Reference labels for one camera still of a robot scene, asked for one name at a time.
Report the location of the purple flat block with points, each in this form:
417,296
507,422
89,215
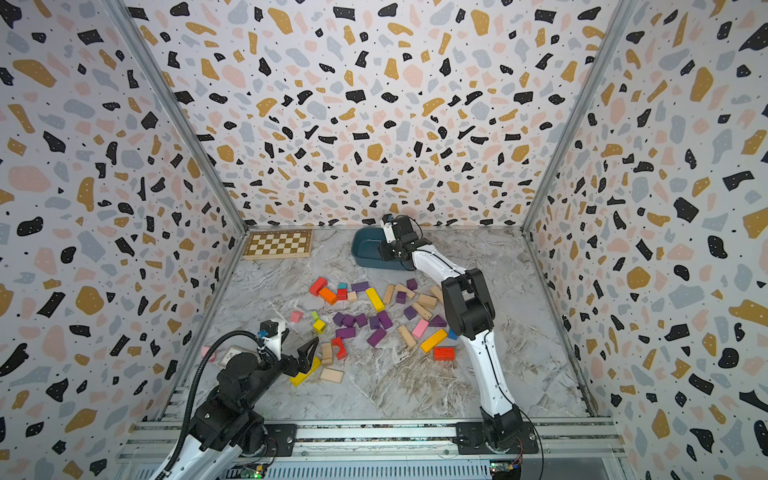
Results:
360,286

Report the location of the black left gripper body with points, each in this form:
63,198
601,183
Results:
288,367

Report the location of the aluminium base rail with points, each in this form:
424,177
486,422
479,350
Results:
547,448

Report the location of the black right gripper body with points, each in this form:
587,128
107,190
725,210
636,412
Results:
391,251

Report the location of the natural wood square block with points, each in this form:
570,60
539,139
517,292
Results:
332,375

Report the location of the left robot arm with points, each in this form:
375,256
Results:
226,426

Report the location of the yellow cube block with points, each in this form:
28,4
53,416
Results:
319,326

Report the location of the red wedge block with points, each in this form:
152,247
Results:
444,354

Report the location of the yellow block near gripper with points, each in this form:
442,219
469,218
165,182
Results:
301,377

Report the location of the teal plastic storage bin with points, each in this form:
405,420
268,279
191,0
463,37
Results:
366,253

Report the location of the orange rectangular block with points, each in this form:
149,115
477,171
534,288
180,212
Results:
328,296

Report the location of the pink rectangular block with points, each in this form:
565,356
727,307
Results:
420,328

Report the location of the yellow orange long block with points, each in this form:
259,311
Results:
433,340

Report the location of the natural wood long plank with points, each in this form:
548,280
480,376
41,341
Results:
406,336

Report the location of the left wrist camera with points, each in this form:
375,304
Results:
273,333

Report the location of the natural wood flat block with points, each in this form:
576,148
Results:
427,301

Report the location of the wooden chessboard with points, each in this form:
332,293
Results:
273,245

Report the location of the red arch block front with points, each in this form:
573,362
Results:
341,353

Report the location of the purple upright rectangular block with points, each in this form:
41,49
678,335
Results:
384,319

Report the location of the aluminium corner post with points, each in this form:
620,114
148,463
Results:
615,28

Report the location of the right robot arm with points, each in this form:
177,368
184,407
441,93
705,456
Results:
470,314

